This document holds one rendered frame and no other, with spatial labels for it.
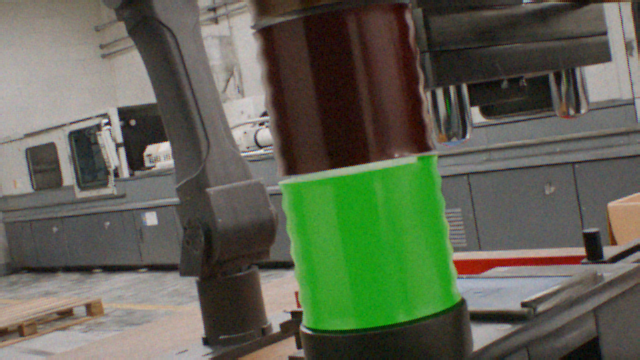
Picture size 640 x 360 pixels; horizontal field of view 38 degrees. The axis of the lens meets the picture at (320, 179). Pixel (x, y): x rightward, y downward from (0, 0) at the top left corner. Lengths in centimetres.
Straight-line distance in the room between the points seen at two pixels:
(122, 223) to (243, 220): 872
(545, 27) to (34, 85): 1211
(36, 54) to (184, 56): 1176
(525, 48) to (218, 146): 45
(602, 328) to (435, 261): 33
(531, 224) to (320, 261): 575
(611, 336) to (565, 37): 17
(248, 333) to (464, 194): 537
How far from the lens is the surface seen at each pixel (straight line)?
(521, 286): 53
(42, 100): 1256
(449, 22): 43
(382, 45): 20
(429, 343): 20
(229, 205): 85
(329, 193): 20
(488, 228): 614
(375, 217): 20
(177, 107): 88
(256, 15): 21
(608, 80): 557
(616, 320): 55
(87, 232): 1022
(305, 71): 20
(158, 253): 912
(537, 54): 49
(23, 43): 1260
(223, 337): 88
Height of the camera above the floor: 109
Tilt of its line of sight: 3 degrees down
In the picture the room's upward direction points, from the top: 10 degrees counter-clockwise
